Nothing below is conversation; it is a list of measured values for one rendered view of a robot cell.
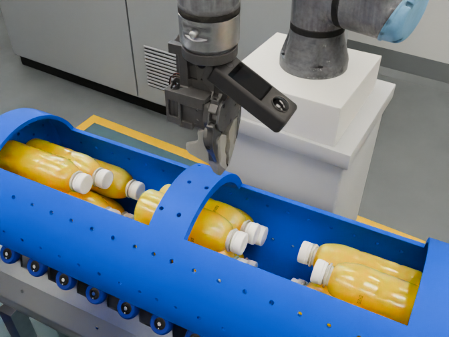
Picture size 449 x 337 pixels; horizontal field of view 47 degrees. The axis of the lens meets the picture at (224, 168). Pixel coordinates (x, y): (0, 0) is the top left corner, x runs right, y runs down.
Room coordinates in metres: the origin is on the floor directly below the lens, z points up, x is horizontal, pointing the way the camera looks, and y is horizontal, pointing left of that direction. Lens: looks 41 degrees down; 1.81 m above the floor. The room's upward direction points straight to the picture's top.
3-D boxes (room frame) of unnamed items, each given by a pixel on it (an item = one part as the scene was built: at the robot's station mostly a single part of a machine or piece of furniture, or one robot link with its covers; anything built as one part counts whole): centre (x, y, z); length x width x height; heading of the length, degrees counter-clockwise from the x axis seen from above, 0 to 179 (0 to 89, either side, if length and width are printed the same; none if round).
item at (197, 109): (0.59, 0.03, 1.44); 0.09 x 0.08 x 0.12; 64
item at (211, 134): (0.56, 0.01, 1.38); 0.05 x 0.02 x 0.09; 154
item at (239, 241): (0.57, -0.03, 1.15); 0.04 x 0.02 x 0.04; 154
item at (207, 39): (0.59, 0.02, 1.53); 0.08 x 0.08 x 0.05
